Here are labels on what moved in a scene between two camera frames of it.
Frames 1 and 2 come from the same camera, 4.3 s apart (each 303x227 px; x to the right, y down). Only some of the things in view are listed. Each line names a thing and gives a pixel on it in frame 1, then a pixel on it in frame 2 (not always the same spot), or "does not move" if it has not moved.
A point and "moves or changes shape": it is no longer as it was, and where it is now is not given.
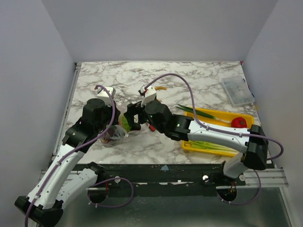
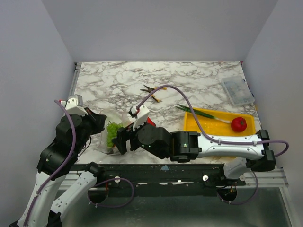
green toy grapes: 125,124 -> 112,131
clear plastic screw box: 237,90 does not move
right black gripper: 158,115 -> 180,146
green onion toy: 200,113 does not move
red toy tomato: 238,122 does not move
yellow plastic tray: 249,119 does not move
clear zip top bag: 115,133 moves or changes shape
